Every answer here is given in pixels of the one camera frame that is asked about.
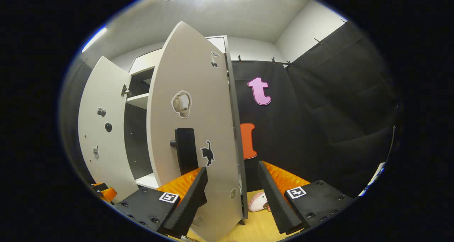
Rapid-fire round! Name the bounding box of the black backdrop cloth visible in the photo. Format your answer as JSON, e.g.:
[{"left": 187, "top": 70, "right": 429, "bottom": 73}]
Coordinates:
[{"left": 60, "top": 21, "right": 399, "bottom": 200}]

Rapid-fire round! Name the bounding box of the black door handle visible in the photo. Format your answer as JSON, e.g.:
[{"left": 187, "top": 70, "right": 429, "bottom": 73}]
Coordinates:
[{"left": 170, "top": 128, "right": 199, "bottom": 176}]

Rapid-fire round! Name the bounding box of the white cabinet shelf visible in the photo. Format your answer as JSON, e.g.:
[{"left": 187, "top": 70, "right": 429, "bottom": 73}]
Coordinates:
[{"left": 126, "top": 92, "right": 149, "bottom": 110}]

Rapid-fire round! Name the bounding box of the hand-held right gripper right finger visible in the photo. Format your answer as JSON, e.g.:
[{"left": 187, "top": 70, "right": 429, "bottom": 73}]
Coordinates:
[{"left": 257, "top": 161, "right": 356, "bottom": 235}]

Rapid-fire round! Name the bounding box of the white cabinet door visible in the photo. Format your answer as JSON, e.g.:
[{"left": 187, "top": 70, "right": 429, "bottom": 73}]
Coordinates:
[
  {"left": 78, "top": 56, "right": 139, "bottom": 203},
  {"left": 146, "top": 21, "right": 248, "bottom": 242}
]

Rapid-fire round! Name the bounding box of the small ceiling light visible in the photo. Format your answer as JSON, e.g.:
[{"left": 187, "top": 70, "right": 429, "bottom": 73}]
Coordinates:
[{"left": 82, "top": 27, "right": 107, "bottom": 53}]

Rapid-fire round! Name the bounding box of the pink white plush toy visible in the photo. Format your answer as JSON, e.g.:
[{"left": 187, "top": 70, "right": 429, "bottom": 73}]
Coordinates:
[{"left": 248, "top": 192, "right": 270, "bottom": 213}]

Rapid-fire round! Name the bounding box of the grey white cabinet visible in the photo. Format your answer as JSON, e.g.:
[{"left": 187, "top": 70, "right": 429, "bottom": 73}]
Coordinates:
[{"left": 122, "top": 36, "right": 229, "bottom": 190}]

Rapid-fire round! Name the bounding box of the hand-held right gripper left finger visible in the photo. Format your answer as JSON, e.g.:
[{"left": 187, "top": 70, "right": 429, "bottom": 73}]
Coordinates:
[{"left": 113, "top": 167, "right": 209, "bottom": 239}]

